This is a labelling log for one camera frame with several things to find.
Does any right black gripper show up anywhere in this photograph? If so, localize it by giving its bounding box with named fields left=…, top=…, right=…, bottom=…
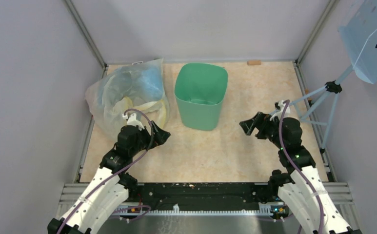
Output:
left=239, top=111, right=286, bottom=149

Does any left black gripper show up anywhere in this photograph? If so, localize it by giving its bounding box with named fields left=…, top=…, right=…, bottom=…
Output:
left=130, top=120, right=170, bottom=156

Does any clear yellow-trimmed trash bag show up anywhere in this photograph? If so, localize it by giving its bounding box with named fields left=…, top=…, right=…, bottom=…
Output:
left=85, top=59, right=170, bottom=140

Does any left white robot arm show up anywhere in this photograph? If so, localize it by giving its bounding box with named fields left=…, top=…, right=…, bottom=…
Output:
left=47, top=121, right=171, bottom=234

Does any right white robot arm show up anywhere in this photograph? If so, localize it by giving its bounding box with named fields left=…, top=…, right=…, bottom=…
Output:
left=239, top=112, right=361, bottom=234

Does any green plastic trash bin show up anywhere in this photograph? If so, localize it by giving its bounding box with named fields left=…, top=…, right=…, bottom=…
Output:
left=174, top=63, right=228, bottom=131

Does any small wooden block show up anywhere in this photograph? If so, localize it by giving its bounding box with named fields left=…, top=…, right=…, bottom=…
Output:
left=247, top=60, right=262, bottom=66

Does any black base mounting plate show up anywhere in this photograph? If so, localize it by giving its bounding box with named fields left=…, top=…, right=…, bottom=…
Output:
left=126, top=182, right=280, bottom=211

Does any light blue tripod stand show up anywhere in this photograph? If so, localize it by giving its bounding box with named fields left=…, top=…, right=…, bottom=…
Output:
left=271, top=65, right=354, bottom=154

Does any light blue perforated lamp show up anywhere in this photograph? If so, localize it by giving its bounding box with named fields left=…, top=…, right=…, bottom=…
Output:
left=338, top=0, right=377, bottom=84

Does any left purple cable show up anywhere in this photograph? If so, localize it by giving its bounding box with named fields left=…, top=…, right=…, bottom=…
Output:
left=56, top=108, right=155, bottom=234

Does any white toothed cable rail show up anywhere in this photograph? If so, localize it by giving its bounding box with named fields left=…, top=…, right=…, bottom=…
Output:
left=110, top=203, right=282, bottom=217

